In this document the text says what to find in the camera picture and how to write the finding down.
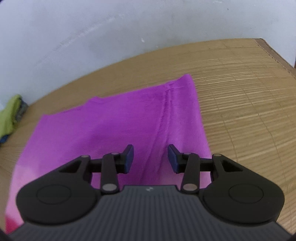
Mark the pink purple gradient garment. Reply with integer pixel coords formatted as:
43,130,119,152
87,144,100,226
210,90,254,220
5,74,211,233

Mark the blue folded garment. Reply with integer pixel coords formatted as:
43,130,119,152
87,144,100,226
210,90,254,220
0,135,10,145

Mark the lime green folded garment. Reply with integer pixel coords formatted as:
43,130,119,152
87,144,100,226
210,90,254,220
0,94,22,138

